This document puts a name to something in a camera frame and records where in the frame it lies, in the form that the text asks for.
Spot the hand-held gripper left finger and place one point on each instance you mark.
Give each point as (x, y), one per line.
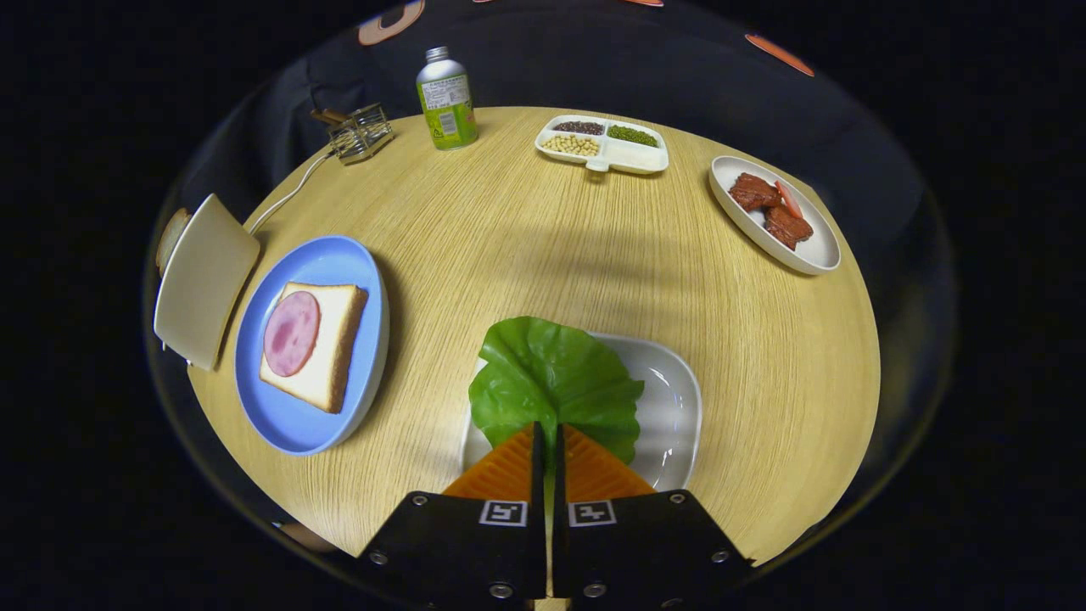
(458, 543)

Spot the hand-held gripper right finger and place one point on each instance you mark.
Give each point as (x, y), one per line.
(645, 543)

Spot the green lettuce leaf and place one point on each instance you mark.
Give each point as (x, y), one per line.
(551, 373)

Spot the toasted bread slice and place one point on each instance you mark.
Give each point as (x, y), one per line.
(170, 238)

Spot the white square plate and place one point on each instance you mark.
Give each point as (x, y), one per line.
(670, 407)

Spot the blue round plate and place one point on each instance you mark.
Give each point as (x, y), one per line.
(288, 424)

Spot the white bread slice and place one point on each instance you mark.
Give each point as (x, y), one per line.
(335, 339)

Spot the pink ham slice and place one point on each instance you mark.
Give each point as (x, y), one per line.
(291, 333)

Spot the white oval meat plate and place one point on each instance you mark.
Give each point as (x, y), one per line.
(819, 250)

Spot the brown meat piece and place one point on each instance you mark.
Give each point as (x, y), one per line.
(787, 227)
(753, 192)

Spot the white toaster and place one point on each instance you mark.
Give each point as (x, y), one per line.
(204, 280)

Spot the pink meat strip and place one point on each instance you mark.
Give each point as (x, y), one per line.
(789, 199)

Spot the white divided dish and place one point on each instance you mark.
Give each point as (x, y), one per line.
(632, 157)

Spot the pile of yellow soybeans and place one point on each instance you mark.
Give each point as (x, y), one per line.
(570, 145)

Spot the pile of green beans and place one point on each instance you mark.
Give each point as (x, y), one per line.
(632, 136)

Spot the pile of dark beans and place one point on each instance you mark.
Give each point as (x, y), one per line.
(579, 128)

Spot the green label metal bottle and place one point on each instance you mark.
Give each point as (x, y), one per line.
(447, 106)

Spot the black backdrop cloth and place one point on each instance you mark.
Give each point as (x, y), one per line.
(679, 68)

